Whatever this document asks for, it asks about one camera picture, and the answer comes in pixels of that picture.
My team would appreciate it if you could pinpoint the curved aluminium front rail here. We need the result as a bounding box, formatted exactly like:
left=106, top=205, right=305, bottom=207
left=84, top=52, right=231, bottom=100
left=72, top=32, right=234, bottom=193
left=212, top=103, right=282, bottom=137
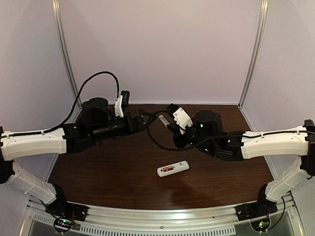
left=21, top=193, right=305, bottom=236

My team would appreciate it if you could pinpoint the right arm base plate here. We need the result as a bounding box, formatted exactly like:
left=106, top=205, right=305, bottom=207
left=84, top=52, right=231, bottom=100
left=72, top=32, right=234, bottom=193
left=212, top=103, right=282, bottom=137
left=235, top=200, right=278, bottom=221

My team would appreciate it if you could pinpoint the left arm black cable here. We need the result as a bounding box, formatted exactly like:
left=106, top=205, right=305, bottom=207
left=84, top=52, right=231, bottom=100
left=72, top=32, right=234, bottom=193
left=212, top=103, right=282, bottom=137
left=0, top=71, right=122, bottom=138

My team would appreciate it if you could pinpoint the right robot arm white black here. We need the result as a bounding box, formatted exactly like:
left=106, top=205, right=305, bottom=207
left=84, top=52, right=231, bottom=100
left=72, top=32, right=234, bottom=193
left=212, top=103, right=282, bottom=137
left=164, top=108, right=315, bottom=211

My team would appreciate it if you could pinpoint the left aluminium frame post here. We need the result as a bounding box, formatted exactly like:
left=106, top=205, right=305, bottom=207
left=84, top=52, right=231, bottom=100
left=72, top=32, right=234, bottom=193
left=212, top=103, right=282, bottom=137
left=51, top=0, right=83, bottom=109

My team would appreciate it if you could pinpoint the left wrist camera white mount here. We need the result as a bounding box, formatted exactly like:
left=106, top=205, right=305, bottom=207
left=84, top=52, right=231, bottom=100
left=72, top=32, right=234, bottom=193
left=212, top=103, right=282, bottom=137
left=114, top=90, right=130, bottom=118

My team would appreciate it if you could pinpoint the white battery cover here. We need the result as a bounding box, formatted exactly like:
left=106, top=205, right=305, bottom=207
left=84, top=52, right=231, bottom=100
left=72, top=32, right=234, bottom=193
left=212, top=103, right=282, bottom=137
left=158, top=115, right=169, bottom=127

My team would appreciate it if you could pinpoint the orange AA battery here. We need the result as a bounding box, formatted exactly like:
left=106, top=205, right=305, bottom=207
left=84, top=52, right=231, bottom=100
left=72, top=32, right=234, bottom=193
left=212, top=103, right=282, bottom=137
left=162, top=166, right=174, bottom=172

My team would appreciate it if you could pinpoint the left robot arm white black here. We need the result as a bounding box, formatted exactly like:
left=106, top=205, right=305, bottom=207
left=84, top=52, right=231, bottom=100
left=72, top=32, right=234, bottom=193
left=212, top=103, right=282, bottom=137
left=0, top=96, right=145, bottom=212

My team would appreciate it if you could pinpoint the right aluminium frame post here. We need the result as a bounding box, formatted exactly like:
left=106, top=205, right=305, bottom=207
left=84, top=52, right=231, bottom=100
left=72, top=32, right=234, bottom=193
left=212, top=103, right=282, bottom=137
left=238, top=0, right=269, bottom=108

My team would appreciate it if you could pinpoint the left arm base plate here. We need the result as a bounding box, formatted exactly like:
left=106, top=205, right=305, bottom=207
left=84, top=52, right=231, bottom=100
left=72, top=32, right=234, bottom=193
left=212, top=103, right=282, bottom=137
left=44, top=202, right=89, bottom=222

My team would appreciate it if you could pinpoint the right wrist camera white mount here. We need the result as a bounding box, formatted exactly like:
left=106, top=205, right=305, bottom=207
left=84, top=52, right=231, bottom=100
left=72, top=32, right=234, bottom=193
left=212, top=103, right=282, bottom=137
left=166, top=104, right=193, bottom=135

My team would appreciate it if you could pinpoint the aluminium frame post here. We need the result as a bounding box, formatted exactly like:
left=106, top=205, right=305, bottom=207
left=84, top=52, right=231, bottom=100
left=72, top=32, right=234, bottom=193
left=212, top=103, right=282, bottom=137
left=51, top=0, right=83, bottom=109
left=238, top=0, right=269, bottom=108

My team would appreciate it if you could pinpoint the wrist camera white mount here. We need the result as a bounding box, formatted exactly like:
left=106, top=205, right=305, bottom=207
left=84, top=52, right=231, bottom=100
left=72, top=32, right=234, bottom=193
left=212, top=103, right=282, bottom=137
left=166, top=104, right=193, bottom=135
left=114, top=90, right=130, bottom=118

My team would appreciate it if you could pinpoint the white remote control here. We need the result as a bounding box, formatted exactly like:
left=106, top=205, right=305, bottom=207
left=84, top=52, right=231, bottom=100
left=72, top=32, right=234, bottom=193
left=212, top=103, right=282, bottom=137
left=157, top=160, right=189, bottom=177

